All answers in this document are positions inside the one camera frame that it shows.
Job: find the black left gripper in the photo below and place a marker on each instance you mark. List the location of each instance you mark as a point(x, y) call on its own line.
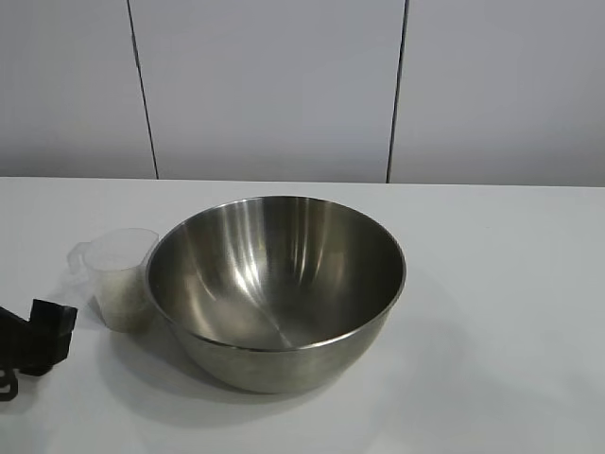
point(10, 340)

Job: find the white rice grains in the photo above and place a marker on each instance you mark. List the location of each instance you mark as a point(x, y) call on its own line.
point(124, 302)

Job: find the clear plastic measuring cup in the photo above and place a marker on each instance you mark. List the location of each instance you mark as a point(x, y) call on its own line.
point(108, 250)

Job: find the stainless steel mixing bowl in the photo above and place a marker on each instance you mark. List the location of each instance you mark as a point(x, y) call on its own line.
point(283, 284)

